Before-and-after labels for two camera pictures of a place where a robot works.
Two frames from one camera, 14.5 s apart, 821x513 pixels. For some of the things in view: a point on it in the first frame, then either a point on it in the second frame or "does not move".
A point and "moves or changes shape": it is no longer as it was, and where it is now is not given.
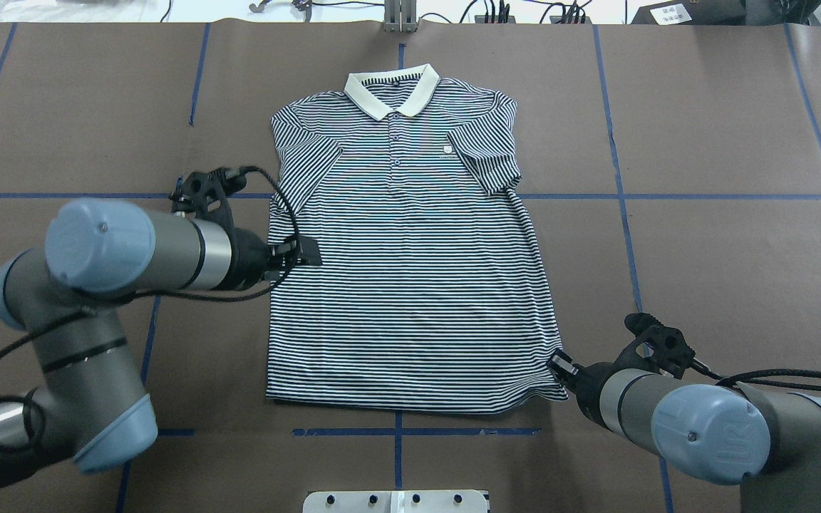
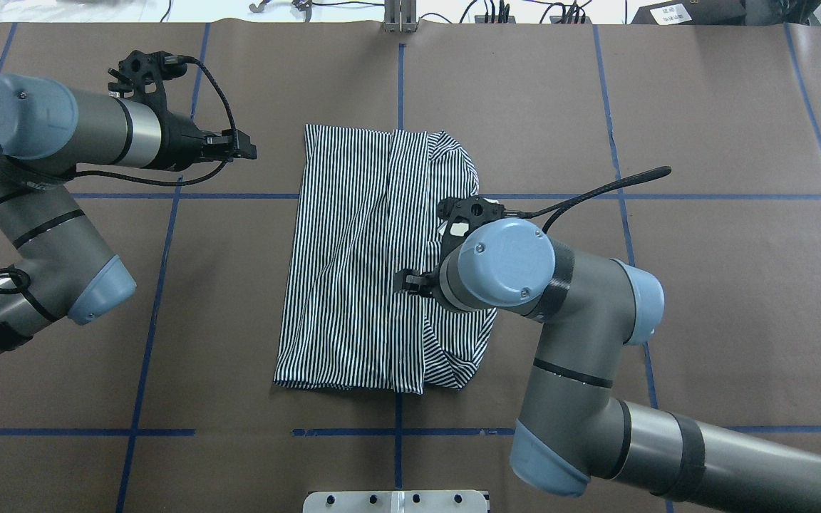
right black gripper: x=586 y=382 to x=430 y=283
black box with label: x=693 y=12 does not move
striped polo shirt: x=430 y=294 moves or changes shape
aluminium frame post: x=400 y=16 does not move
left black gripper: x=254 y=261 to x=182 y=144
